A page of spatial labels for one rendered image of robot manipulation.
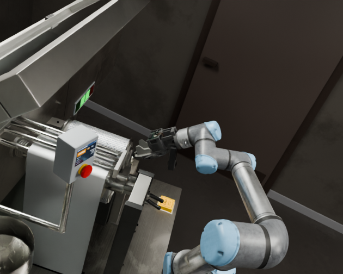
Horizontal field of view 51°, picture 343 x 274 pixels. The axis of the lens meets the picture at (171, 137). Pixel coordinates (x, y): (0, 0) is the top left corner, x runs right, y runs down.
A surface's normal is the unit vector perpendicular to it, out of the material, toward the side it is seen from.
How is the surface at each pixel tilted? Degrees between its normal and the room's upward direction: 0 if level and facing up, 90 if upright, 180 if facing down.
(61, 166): 90
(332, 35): 90
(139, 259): 0
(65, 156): 90
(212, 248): 83
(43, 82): 48
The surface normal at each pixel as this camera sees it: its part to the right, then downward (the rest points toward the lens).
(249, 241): 0.30, -0.43
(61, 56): 0.89, -0.27
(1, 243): 0.22, 0.36
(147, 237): 0.28, -0.77
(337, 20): -0.37, 0.46
